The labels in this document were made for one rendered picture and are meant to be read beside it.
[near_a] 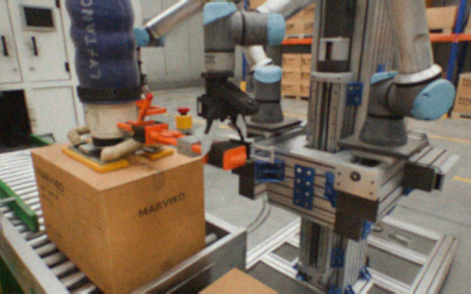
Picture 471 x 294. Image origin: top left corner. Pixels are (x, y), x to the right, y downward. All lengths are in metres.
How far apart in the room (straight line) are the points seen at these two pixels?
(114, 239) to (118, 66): 0.57
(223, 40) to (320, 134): 0.75
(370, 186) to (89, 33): 1.00
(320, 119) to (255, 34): 0.67
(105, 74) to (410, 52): 0.92
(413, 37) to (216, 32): 0.51
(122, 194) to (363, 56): 0.99
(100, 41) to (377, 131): 0.94
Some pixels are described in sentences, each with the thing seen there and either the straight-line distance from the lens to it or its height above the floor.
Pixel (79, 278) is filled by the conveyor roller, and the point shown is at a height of 0.54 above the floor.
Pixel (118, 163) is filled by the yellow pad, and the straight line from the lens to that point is 1.16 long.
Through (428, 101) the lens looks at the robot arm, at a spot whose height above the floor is 1.20.
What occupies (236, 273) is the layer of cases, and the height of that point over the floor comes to 0.54.
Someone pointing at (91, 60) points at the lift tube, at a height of 1.30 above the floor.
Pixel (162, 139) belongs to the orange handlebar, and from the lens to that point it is 0.99.
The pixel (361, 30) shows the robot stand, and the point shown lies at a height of 1.41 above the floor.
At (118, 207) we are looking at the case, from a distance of 1.06.
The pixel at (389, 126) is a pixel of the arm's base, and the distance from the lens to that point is 1.14.
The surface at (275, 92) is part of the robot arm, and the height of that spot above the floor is 1.17.
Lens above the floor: 1.34
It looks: 17 degrees down
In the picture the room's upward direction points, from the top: straight up
